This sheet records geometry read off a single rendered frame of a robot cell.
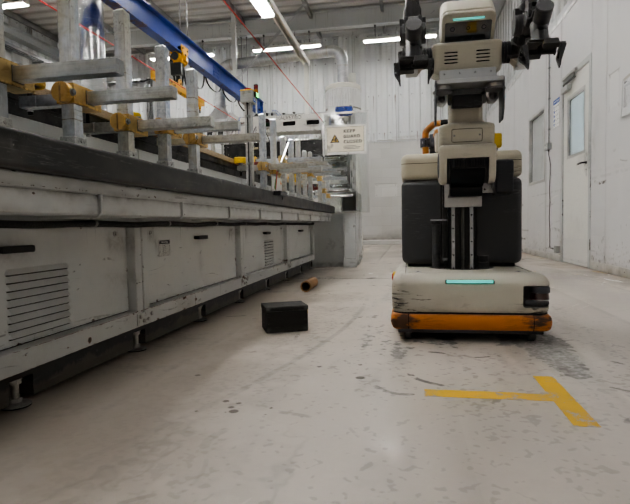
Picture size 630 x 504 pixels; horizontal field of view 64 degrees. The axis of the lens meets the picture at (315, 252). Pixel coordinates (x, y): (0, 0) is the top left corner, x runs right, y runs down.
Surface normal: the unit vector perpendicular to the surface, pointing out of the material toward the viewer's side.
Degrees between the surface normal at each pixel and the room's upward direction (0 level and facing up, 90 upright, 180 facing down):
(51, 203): 90
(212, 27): 90
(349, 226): 90
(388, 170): 90
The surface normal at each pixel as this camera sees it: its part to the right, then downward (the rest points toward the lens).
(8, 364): 0.98, -0.01
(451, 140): -0.18, 0.19
